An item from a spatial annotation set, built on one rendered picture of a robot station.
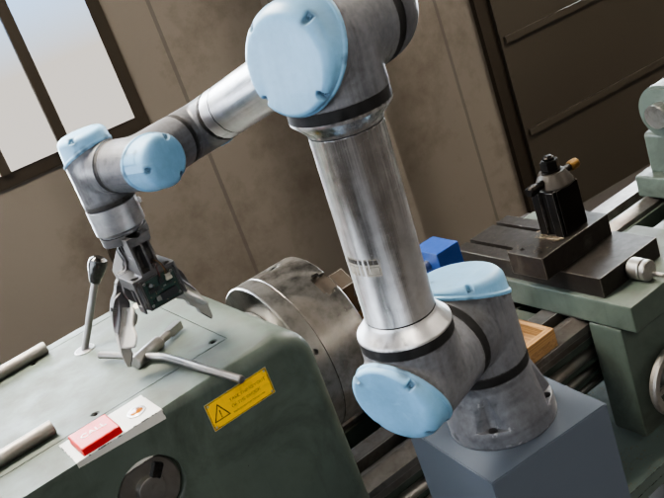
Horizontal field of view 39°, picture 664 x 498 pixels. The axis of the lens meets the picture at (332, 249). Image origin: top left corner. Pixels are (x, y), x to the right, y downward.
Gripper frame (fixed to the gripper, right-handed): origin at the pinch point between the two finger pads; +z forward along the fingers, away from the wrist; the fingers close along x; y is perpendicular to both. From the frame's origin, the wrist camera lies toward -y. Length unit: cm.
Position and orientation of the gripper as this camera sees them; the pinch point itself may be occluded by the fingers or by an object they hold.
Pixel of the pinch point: (169, 342)
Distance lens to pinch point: 147.0
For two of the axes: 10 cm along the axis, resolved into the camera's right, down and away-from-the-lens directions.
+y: 5.5, 1.3, -8.2
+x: 7.7, -4.6, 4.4
